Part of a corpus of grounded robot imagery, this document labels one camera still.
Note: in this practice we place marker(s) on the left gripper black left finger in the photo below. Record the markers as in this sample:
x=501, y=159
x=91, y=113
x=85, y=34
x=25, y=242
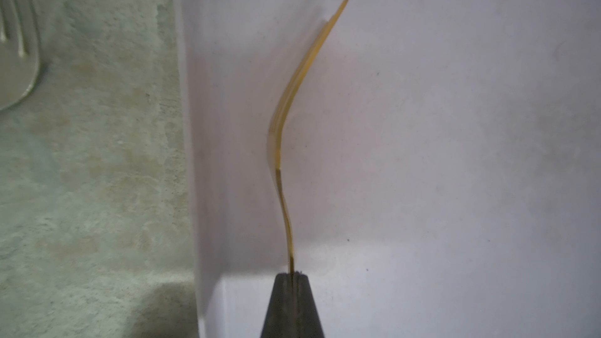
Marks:
x=279, y=319

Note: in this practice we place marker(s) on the silver fork patterned handle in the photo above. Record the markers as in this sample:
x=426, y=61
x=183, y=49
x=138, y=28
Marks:
x=20, y=51

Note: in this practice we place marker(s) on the lavender plastic tray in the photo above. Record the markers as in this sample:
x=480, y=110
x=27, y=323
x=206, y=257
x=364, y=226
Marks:
x=441, y=164

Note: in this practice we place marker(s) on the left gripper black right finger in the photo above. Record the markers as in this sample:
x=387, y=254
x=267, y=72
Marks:
x=306, y=321

